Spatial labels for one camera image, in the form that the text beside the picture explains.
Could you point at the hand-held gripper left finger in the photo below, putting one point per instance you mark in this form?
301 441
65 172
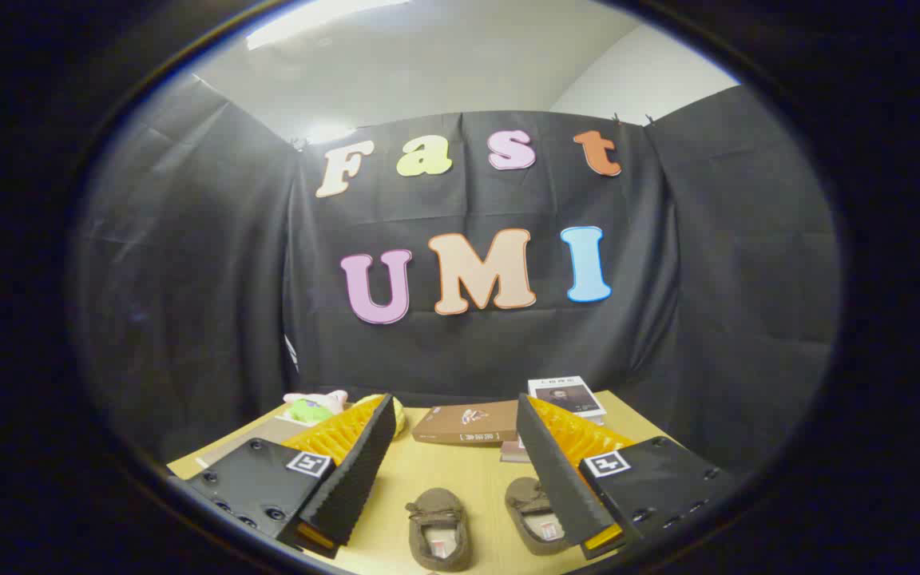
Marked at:
356 479

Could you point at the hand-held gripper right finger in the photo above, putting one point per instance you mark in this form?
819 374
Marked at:
556 479

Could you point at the brown fuzzy slipper shoe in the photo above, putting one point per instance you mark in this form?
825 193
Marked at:
528 503
438 519

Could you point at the beige fabric storage box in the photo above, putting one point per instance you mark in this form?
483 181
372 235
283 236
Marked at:
256 430

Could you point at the yellow plush toy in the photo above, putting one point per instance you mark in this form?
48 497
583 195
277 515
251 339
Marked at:
400 417

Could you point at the pink and green plush toy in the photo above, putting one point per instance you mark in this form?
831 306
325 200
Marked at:
308 411

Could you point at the white book with portrait cover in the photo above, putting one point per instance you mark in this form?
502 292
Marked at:
568 395

